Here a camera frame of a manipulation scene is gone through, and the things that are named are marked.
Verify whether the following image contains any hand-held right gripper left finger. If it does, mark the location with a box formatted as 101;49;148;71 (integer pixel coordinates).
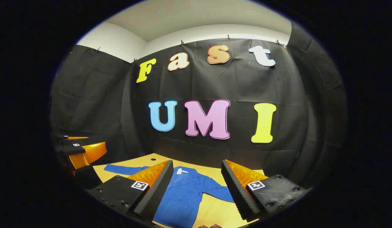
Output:
87;160;174;222

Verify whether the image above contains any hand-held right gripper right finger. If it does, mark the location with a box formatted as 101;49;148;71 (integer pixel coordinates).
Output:
221;159;310;222

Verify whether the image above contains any blue button shirt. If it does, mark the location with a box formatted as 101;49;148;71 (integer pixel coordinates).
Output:
103;163;236;228

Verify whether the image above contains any black backdrop cloth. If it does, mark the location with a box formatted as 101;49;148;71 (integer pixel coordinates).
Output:
50;22;348;190

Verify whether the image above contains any row of small cloth clips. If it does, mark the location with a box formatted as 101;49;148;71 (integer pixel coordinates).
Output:
95;34;288;63

